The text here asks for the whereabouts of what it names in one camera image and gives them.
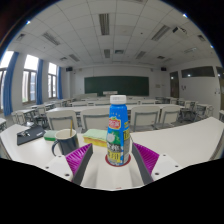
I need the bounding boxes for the ceiling projector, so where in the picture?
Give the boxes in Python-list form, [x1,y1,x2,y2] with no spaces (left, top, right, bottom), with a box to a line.
[172,26,188,37]

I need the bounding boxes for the dark blue mug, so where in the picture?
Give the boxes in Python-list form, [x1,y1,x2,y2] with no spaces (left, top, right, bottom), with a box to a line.
[50,128,81,157]

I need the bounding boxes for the ceiling lights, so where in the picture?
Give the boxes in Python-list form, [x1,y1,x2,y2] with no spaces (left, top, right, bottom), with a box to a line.
[14,11,214,64]

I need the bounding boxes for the blue curtain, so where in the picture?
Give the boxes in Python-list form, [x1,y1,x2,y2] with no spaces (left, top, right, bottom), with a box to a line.
[56,65,64,100]
[35,58,44,105]
[2,51,20,117]

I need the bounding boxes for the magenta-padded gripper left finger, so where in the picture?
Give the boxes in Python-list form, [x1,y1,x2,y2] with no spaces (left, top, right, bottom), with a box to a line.
[42,143,95,186]

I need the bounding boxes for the dark wide wall window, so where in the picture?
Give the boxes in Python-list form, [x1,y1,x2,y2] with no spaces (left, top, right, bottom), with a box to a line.
[181,65,215,79]

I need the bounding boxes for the dark door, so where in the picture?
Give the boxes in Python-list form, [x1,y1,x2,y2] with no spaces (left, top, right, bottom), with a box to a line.
[169,70,180,99]

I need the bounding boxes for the green chalkboard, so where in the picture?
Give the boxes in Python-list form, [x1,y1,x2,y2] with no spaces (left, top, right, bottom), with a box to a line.
[83,75,150,97]

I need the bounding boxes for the classroom desks and chairs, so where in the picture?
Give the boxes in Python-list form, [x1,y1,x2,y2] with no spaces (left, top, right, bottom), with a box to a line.
[0,95,224,133]

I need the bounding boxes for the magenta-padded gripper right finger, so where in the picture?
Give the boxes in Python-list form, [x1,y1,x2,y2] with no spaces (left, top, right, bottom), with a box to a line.
[130,142,184,186]

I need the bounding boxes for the blue drink bottle white cap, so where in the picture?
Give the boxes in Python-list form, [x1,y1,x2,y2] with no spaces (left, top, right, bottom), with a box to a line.
[105,94,132,167]

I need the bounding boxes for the tall window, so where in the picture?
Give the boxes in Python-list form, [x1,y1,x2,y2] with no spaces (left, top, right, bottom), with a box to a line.
[21,54,40,104]
[0,49,14,113]
[47,62,58,99]

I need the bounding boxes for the yellow sponge green top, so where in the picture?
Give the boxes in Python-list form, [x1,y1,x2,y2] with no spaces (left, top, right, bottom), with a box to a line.
[82,128,108,148]

